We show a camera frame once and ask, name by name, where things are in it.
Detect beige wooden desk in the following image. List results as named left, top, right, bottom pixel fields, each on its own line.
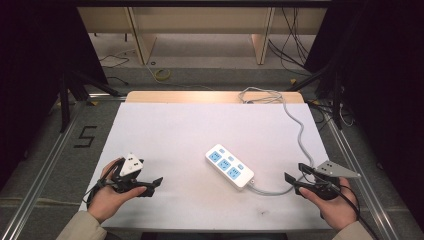
left=77, top=7, right=328, bottom=66

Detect thin black floor cable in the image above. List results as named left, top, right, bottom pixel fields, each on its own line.
left=98, top=53, right=131, bottom=70

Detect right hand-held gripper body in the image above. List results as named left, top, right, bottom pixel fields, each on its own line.
left=308, top=160, right=362, bottom=201

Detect black curtain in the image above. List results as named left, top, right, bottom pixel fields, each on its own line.
left=0, top=0, right=110, bottom=189
left=303, top=0, right=424, bottom=223

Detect grey power strip cable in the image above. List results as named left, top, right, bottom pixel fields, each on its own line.
left=237, top=86, right=316, bottom=197

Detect aluminium floor rail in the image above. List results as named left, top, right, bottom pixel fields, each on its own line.
left=0, top=99, right=88, bottom=240
left=318, top=111, right=403, bottom=240

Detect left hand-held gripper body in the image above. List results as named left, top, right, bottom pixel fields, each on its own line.
left=99, top=152, right=148, bottom=195

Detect person's left hand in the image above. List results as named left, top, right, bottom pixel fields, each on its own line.
left=87, top=158, right=148, bottom=225

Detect wooden table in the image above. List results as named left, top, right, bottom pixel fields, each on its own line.
left=125, top=90, right=305, bottom=105

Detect white table sheet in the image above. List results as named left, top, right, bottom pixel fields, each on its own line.
left=78, top=101, right=334, bottom=233

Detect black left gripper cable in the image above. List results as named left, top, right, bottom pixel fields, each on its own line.
left=82, top=159, right=122, bottom=210

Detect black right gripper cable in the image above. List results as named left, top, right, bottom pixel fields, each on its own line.
left=328, top=184, right=380, bottom=240

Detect pale floor cable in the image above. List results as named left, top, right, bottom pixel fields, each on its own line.
left=145, top=63, right=215, bottom=92

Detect person's right hand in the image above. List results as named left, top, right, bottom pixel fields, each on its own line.
left=298, top=177, right=360, bottom=232

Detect black tripod stand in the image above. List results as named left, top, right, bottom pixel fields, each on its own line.
left=285, top=62, right=345, bottom=131
left=58, top=69, right=125, bottom=134

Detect yellow tape roll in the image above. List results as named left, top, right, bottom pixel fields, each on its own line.
left=153, top=68, right=172, bottom=82

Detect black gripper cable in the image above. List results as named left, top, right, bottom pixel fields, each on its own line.
left=82, top=159, right=122, bottom=210
left=328, top=184, right=380, bottom=240

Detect white power strip blue sockets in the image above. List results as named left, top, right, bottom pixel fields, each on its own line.
left=204, top=143, right=255, bottom=192

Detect black cable bundle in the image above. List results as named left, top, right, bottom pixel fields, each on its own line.
left=267, top=7, right=316, bottom=77

